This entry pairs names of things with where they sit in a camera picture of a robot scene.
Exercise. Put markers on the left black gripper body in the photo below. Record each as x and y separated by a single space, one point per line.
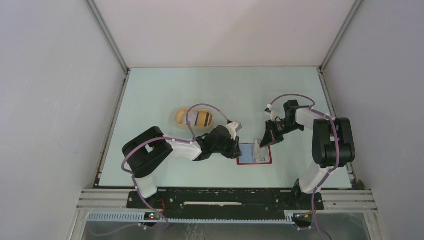
228 148

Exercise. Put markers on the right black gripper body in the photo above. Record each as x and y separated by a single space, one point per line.
279 128

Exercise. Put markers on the red card holder wallet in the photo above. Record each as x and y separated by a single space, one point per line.
247 157

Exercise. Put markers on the beige oval tray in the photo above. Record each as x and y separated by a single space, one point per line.
199 118

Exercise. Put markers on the white numbered card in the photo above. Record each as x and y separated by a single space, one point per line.
263 158

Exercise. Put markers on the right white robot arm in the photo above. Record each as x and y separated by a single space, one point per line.
332 142

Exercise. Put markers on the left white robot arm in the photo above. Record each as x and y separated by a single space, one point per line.
145 153

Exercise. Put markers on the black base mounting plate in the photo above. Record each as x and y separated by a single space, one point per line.
188 203

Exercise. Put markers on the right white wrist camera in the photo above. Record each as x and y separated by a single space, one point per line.
273 114

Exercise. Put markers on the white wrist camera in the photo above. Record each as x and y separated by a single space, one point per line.
233 127
273 114

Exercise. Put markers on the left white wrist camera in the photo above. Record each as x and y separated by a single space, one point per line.
233 127

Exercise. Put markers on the aluminium frame rail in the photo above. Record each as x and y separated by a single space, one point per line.
113 202

